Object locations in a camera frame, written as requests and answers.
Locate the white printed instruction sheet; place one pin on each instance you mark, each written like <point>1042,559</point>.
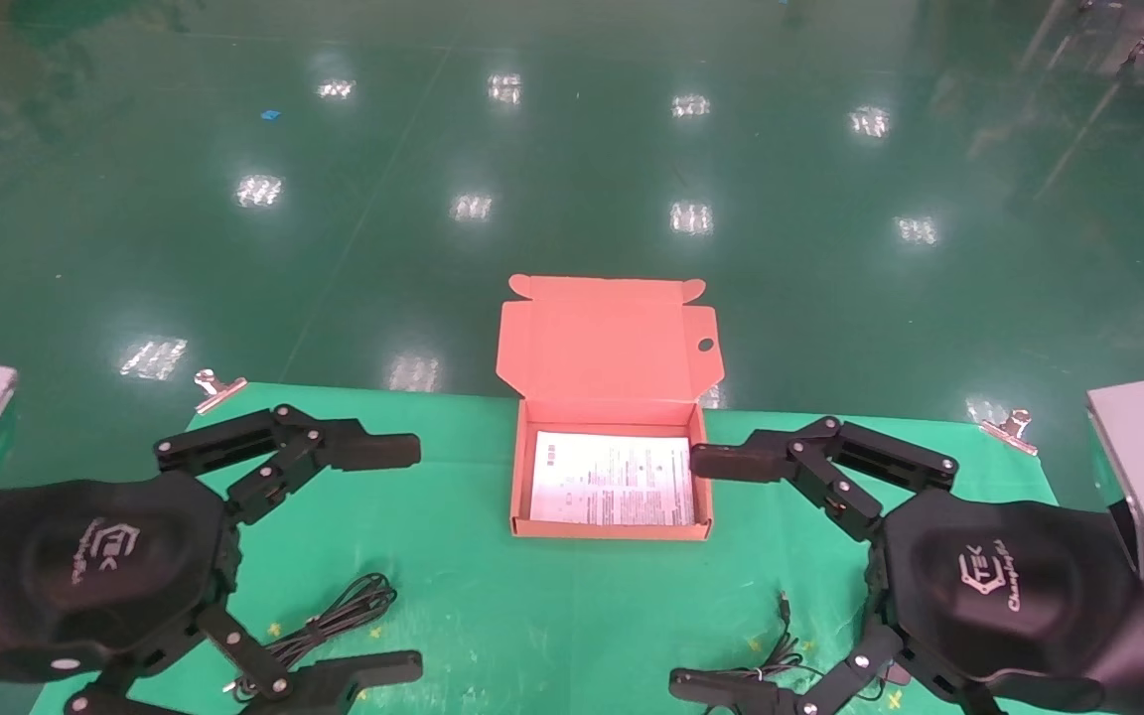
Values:
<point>612,477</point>

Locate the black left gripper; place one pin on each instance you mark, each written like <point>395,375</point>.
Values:
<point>85,566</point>

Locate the silver metal table clip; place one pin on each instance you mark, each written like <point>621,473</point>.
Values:
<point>219,394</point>
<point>1009,433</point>

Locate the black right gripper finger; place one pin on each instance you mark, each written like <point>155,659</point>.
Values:
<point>741,459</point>
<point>721,687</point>

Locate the orange cardboard box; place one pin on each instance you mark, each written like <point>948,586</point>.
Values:
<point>602,348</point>

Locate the green table mat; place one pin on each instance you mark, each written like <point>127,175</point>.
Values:
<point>433,556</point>

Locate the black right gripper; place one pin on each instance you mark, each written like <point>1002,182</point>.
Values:
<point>1009,596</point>

